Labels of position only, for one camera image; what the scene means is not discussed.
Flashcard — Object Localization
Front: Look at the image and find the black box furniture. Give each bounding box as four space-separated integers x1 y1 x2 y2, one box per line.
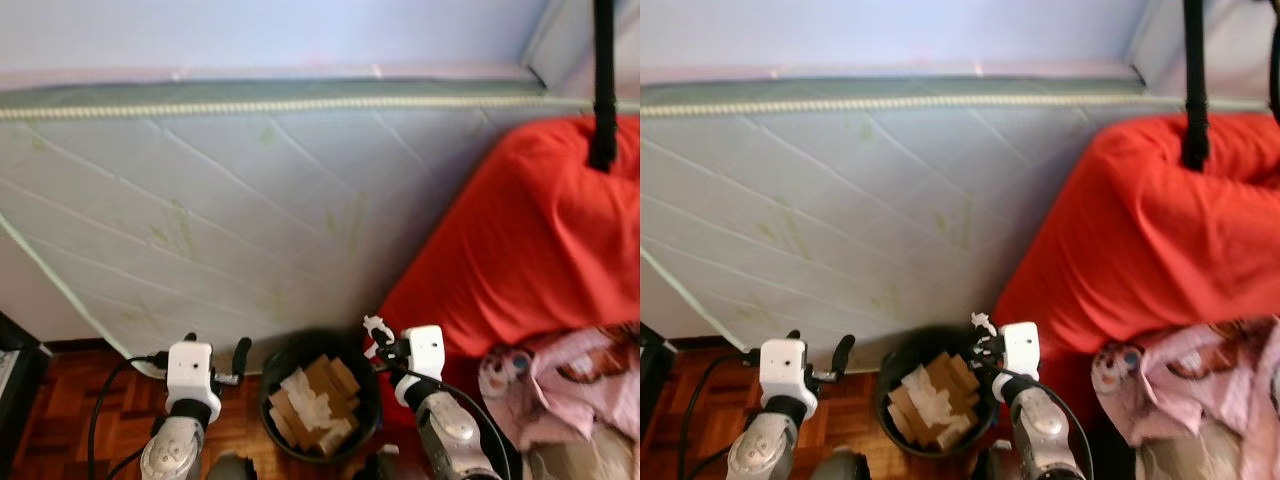
0 312 49 476
640 322 673 471

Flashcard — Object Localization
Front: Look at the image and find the black round trash bin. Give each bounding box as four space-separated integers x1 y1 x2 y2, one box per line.
258 328 384 463
873 325 1001 461

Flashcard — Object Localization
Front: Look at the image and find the silver robot left leg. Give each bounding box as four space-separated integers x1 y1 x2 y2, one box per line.
820 450 873 480
205 453 259 480

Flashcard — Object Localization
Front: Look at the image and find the white quilted mattress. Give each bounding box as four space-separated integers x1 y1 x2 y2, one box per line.
640 75 1201 366
0 78 601 363

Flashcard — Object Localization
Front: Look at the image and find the red bed sheet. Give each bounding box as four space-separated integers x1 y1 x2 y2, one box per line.
378 114 641 411
990 112 1280 401

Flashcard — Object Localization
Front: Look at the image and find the white crumpled plastic wrap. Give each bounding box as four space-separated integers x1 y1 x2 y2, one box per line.
283 368 331 426
900 365 947 422

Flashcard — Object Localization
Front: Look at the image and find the black hanging strap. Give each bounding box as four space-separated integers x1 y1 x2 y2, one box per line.
590 0 618 173
1180 0 1212 173

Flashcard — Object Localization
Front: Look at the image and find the flat cardboard piece with flaps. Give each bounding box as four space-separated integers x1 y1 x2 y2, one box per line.
888 390 946 449
268 395 331 453

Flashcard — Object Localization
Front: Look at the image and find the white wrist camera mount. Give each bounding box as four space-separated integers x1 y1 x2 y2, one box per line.
166 341 217 401
759 337 817 399
393 324 447 407
993 321 1044 404

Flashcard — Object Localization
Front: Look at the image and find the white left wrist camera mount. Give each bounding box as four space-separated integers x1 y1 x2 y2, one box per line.
759 337 817 399
166 341 217 401

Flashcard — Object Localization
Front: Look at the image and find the pink bear print quilt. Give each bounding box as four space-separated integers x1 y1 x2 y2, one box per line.
478 322 641 453
1090 316 1280 451

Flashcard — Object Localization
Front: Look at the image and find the cardboard box with white label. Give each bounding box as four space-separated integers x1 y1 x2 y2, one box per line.
935 410 977 447
320 413 359 447

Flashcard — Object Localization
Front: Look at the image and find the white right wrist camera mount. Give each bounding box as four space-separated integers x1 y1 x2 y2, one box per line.
393 324 447 407
993 321 1044 404

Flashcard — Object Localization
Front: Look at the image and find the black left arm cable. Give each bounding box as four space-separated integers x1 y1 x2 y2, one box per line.
88 352 169 480
677 350 767 480

